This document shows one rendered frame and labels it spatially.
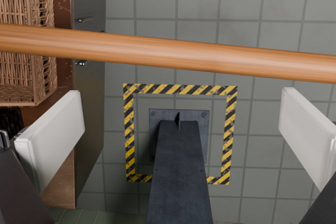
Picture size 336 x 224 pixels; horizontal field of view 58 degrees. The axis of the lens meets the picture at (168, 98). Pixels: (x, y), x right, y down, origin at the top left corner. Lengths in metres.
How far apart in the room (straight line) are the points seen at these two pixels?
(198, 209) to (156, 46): 0.76
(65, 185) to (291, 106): 1.07
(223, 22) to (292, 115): 1.35
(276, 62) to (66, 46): 0.21
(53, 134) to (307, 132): 0.13
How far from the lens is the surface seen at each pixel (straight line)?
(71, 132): 0.19
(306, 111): 0.17
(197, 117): 1.62
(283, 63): 0.32
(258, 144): 1.74
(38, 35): 0.33
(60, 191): 1.22
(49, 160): 0.17
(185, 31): 1.51
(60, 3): 0.99
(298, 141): 0.18
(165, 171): 1.18
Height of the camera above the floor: 1.50
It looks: 71 degrees down
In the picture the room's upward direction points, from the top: 174 degrees counter-clockwise
